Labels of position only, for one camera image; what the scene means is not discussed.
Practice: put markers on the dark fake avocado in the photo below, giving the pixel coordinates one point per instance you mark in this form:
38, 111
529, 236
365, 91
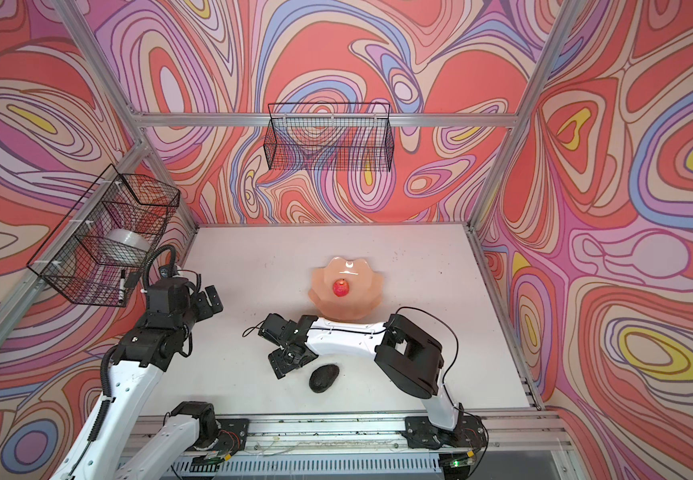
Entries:
323, 378

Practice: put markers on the red fake apple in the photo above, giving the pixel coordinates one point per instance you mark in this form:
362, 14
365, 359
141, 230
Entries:
341, 287

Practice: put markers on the aluminium front rail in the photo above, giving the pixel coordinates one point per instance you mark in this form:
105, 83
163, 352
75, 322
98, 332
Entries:
521, 445

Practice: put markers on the black wire basket left wall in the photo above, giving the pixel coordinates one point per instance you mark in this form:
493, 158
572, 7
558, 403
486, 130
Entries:
98, 254

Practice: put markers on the silver tape roll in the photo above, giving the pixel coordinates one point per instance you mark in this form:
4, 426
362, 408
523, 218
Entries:
120, 242

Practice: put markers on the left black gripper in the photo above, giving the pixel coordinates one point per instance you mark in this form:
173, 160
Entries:
205, 309

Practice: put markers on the pink flower-shaped fruit bowl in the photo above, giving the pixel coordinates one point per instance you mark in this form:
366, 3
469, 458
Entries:
366, 290

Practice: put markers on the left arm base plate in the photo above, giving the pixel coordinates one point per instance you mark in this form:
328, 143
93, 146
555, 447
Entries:
227, 436

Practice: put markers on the black marker pen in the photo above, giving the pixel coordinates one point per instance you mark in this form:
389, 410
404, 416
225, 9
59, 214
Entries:
122, 288

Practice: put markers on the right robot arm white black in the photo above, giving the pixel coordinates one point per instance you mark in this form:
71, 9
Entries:
409, 356

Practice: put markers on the black wire basket wall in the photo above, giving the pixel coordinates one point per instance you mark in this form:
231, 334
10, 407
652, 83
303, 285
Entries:
98, 254
329, 136

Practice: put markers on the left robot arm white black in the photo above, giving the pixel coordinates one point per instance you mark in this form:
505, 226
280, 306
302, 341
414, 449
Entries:
130, 371

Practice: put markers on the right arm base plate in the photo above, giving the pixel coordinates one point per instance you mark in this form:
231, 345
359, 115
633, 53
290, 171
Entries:
469, 433

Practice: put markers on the black wire basket back wall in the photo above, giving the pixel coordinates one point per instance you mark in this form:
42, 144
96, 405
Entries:
329, 136

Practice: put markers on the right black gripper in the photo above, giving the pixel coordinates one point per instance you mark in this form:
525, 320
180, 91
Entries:
280, 366

